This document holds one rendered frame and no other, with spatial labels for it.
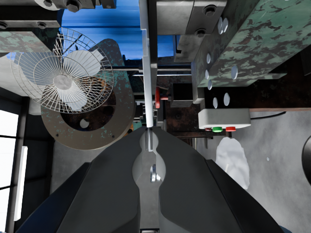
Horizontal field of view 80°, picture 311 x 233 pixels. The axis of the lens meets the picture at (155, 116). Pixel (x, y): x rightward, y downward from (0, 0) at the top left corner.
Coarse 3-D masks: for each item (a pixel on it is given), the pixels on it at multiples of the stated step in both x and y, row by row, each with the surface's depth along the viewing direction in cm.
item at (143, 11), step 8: (144, 0) 19; (144, 8) 18; (144, 16) 18; (144, 24) 18; (144, 32) 28; (144, 40) 27; (144, 48) 27; (144, 56) 19; (144, 64) 19; (144, 72) 19; (144, 80) 19; (144, 88) 19; (152, 104) 21; (152, 112) 21; (152, 120) 22
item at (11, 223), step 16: (0, 96) 434; (16, 96) 494; (16, 112) 493; (32, 128) 560; (16, 144) 491; (32, 144) 559; (48, 144) 641; (16, 160) 485; (32, 160) 558; (48, 160) 631; (16, 176) 478; (32, 176) 557; (48, 176) 622; (16, 192) 471; (32, 192) 556; (48, 192) 613; (32, 208) 554; (16, 224) 487
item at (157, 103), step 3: (156, 87) 64; (159, 87) 64; (156, 90) 64; (159, 90) 64; (156, 93) 64; (159, 93) 64; (156, 96) 63; (159, 96) 63; (162, 96) 66; (165, 96) 66; (156, 99) 63; (159, 99) 63; (162, 99) 66; (165, 99) 66; (156, 102) 63; (159, 102) 63; (156, 105) 64; (159, 105) 64
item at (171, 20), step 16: (160, 0) 30; (176, 0) 30; (192, 0) 30; (208, 0) 31; (224, 0) 31; (160, 16) 33; (176, 16) 34; (192, 16) 34; (208, 16) 32; (160, 32) 38; (176, 32) 38; (192, 32) 38; (208, 32) 38
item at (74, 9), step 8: (0, 0) 41; (8, 0) 41; (16, 0) 41; (24, 0) 41; (32, 0) 41; (40, 0) 40; (48, 0) 39; (56, 0) 38; (64, 0) 37; (72, 0) 37; (80, 0) 38; (88, 0) 38; (96, 0) 42; (48, 8) 42; (56, 8) 42; (64, 8) 40; (72, 8) 38; (80, 8) 40; (88, 8) 40
